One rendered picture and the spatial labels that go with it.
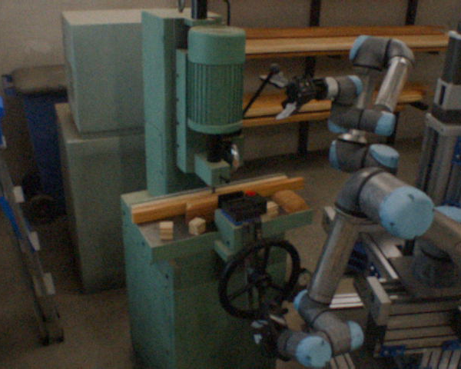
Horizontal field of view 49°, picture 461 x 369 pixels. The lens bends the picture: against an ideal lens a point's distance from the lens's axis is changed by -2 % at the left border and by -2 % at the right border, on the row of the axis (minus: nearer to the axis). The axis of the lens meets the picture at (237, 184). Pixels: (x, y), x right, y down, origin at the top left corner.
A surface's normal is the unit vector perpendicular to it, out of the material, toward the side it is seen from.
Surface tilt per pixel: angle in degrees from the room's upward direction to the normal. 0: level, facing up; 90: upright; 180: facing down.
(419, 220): 86
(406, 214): 87
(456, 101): 90
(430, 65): 90
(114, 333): 0
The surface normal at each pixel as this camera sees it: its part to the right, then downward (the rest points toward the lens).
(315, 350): 0.40, -0.07
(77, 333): 0.04, -0.90
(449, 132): 0.14, 0.43
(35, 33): 0.39, 0.41
